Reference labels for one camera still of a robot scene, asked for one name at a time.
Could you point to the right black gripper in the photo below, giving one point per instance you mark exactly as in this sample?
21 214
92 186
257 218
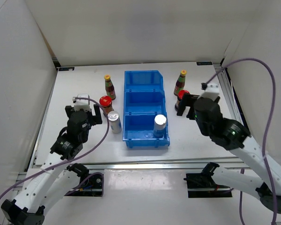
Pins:
186 101

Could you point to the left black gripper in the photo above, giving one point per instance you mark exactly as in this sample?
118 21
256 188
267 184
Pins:
96 119

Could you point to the red-lid sauce jar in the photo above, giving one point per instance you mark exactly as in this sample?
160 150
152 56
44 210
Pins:
179 98
106 104

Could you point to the silver can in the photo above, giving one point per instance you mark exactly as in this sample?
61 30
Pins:
160 122
115 123

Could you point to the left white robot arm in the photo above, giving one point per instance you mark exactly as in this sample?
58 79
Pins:
59 175

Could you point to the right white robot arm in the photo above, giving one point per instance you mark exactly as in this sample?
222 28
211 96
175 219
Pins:
266 187

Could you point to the right tall sauce bottle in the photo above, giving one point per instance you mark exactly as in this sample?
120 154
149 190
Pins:
180 83

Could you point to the tall sauce bottle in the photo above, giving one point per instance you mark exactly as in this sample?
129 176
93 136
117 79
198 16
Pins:
109 87
180 83

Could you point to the left tall sauce bottle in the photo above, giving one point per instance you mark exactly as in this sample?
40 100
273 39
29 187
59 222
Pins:
109 87

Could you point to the right black corner label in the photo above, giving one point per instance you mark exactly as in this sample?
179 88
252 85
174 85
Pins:
204 63

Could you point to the black corner label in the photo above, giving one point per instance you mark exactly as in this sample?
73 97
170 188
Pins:
66 69
204 63

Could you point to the left black corner label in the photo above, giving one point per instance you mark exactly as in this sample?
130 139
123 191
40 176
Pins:
66 69

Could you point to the blue three-compartment plastic bin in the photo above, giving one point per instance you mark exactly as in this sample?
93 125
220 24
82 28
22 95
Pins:
144 99

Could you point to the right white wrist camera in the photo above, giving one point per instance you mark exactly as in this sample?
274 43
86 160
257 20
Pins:
210 90

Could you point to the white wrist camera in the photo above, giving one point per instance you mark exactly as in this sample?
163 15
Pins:
210 90
81 104

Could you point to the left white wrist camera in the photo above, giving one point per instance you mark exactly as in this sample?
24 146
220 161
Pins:
81 104

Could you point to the right aluminium rail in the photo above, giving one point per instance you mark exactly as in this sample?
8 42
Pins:
231 98

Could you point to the aluminium rail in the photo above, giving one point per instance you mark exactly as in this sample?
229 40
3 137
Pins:
231 98
227 162

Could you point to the front aluminium rail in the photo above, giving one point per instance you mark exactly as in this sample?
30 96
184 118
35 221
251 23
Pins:
227 162

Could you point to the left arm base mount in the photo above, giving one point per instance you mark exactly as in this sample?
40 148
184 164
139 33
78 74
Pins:
91 186

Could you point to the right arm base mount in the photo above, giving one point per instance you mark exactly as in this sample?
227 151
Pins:
199 186

